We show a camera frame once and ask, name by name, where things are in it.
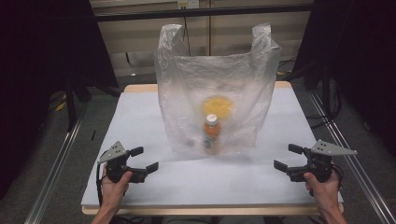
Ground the white wall outlet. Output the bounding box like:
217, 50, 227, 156
177, 0, 201, 10

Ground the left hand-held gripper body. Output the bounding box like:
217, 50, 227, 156
97, 141, 149, 184

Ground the black metal stand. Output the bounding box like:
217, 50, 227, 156
319, 58, 333, 110
64, 74, 123, 133

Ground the white table mat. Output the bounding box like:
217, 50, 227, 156
80, 88, 345, 207

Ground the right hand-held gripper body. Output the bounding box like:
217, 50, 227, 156
287, 139, 359, 184

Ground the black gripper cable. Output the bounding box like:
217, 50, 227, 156
95, 150, 108, 207

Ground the translucent white plastic bag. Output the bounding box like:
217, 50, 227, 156
154, 22, 284, 158

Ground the orange drink bottle white cap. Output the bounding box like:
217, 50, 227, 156
202, 113, 223, 156

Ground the black horizontal bar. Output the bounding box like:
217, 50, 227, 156
92, 3, 314, 23

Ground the person's right hand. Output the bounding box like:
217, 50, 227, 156
303, 169, 344, 217

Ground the person's left hand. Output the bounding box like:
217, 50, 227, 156
100, 170, 134, 216

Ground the yellow floor tape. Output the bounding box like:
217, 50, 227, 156
53, 100, 67, 113

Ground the wooden table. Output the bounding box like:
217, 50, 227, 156
80, 80, 346, 217

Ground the black curtain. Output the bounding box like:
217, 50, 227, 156
0, 0, 120, 201
291, 0, 396, 150

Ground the round yellow item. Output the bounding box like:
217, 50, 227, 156
200, 95, 234, 121

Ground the metal floor rail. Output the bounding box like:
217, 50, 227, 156
23, 105, 92, 224
307, 91, 396, 224

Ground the black hanging cable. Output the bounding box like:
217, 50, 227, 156
182, 8, 192, 58

